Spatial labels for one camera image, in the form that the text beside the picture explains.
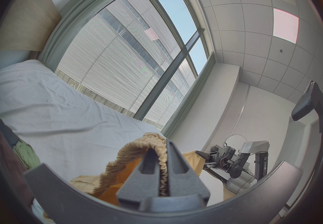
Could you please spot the bed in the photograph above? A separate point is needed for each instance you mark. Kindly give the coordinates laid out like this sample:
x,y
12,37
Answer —
x,y
63,107

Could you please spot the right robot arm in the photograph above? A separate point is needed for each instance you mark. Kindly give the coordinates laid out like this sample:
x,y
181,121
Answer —
x,y
254,146

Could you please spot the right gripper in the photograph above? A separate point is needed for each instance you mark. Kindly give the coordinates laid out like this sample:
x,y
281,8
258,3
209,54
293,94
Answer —
x,y
215,160

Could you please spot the dark grey garment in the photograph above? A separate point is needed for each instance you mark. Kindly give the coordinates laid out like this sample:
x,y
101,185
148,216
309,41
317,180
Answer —
x,y
8,134

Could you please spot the tan shorts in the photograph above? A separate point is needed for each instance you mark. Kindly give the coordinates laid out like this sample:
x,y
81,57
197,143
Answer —
x,y
113,167

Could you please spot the window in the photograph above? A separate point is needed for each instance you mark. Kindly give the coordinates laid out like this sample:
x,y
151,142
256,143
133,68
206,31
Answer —
x,y
126,54

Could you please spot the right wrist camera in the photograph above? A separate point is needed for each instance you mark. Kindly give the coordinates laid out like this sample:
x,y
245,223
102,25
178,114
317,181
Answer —
x,y
216,148

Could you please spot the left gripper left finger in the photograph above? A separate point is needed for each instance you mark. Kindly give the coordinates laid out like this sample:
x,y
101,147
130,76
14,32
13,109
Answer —
x,y
141,180

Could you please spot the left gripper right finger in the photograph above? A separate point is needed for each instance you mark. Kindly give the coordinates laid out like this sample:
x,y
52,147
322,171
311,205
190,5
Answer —
x,y
181,180

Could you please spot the square ceiling light panel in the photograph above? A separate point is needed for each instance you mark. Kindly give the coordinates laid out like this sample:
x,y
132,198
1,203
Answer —
x,y
286,25

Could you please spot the dark brown garment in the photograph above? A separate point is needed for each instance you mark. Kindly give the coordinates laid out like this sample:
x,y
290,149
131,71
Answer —
x,y
15,175

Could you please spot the green garment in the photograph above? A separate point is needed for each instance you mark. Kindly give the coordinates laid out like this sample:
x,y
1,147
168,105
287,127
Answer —
x,y
26,155

